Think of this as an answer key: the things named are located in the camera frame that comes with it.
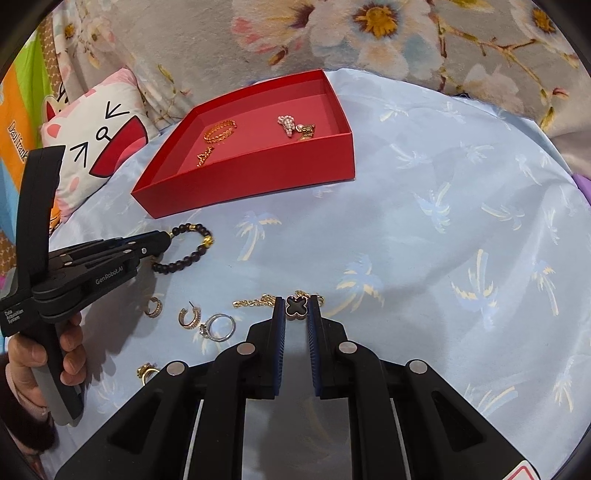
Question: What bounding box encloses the white cat face pillow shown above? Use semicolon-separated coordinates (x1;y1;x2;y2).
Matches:
39;68;153;223

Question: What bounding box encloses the colourful striped cloth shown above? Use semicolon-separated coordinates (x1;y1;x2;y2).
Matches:
0;25;66;280

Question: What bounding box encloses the gold chain bracelet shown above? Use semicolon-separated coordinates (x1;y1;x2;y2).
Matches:
204;119;238;144

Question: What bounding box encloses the person's left hand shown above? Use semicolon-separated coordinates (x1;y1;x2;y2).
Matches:
6;310;89;409

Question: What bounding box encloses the grey floral blanket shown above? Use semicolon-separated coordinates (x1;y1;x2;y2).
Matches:
46;0;591;146

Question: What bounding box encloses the pearl brooch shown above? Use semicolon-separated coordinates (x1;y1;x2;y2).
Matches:
276;114;304;138

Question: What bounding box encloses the person's left forearm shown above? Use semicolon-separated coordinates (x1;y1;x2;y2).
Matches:
0;364;60;468

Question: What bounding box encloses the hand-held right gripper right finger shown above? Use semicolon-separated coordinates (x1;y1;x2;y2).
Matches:
306;295;542;480

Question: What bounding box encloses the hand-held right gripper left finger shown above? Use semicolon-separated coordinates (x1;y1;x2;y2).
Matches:
54;298;287;480

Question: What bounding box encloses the purple cloth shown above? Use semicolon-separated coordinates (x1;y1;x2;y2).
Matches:
573;172;591;209

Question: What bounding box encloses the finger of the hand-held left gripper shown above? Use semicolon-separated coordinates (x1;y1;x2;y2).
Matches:
49;230;171;265
56;242;168;281

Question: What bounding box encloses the blue palm print cloth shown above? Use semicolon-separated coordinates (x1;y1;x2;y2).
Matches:
46;68;591;480

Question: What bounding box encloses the silver ring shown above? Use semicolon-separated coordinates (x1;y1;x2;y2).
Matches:
198;312;238;343

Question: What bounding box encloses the red cardboard box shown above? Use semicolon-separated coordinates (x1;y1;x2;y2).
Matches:
130;69;356;220

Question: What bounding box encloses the gold bracelet with black clover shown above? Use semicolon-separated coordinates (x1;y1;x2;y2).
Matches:
232;290;327;322

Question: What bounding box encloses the black bead bracelet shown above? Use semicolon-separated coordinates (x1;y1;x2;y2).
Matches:
151;222;215;277

